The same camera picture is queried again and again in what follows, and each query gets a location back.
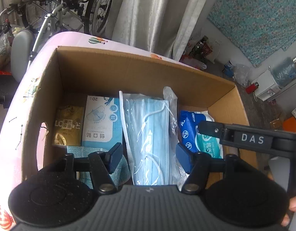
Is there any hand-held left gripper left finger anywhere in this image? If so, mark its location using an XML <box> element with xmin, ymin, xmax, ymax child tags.
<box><xmin>55</xmin><ymin>142</ymin><xmax>124</xmax><ymax>196</ymax></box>

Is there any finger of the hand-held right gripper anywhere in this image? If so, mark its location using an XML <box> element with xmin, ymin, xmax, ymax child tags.
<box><xmin>197</xmin><ymin>121</ymin><xmax>235</xmax><ymax>147</ymax></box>

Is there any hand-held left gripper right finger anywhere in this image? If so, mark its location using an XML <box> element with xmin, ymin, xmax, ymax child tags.
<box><xmin>176</xmin><ymin>143</ymin><xmax>242</xmax><ymax>195</ymax></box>

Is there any blue white wet wipes pack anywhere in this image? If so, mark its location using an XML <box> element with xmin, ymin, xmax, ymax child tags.
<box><xmin>178</xmin><ymin>110</ymin><xmax>224</xmax><ymax>159</ymax></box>

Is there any white blue bandage box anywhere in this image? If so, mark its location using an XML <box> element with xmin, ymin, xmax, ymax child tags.
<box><xmin>81</xmin><ymin>95</ymin><xmax>123</xmax><ymax>150</ymax></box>

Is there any light blue checked towel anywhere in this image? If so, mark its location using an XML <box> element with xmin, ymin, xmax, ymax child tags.
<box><xmin>66</xmin><ymin>146</ymin><xmax>131</xmax><ymax>190</ymax></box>

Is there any clear bag of face masks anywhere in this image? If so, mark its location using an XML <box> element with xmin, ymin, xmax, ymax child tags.
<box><xmin>119</xmin><ymin>86</ymin><xmax>194</xmax><ymax>187</ymax></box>

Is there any gold foil packet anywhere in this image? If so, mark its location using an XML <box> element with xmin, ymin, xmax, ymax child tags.
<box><xmin>52</xmin><ymin>105</ymin><xmax>85</xmax><ymax>147</ymax></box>

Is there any brown cardboard box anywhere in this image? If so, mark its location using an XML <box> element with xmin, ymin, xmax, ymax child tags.
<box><xmin>23</xmin><ymin>46</ymin><xmax>259</xmax><ymax>190</ymax></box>

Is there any orange flat box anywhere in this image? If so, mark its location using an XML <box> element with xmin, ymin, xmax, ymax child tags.
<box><xmin>283</xmin><ymin>117</ymin><xmax>296</xmax><ymax>134</ymax></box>

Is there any small red bottle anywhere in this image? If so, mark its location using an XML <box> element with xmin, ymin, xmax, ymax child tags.
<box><xmin>245</xmin><ymin>82</ymin><xmax>259</xmax><ymax>94</ymax></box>

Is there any clear plastic bag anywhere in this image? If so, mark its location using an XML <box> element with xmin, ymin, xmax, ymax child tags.
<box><xmin>233</xmin><ymin>64</ymin><xmax>251</xmax><ymax>87</ymax></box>

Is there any blue water jug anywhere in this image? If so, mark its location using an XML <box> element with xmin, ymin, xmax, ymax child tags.
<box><xmin>271</xmin><ymin>57</ymin><xmax>296</xmax><ymax>88</ymax></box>

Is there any teal floral cloth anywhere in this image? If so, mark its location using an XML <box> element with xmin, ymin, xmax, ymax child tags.
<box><xmin>207</xmin><ymin>0</ymin><xmax>296</xmax><ymax>66</ymax></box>

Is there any grey white curtain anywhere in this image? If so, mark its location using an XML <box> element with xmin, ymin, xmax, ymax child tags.
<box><xmin>112</xmin><ymin>0</ymin><xmax>225</xmax><ymax>62</ymax></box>

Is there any clear bag of goods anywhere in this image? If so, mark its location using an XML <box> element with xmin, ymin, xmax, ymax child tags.
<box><xmin>0</xmin><ymin>35</ymin><xmax>11</xmax><ymax>70</ymax></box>

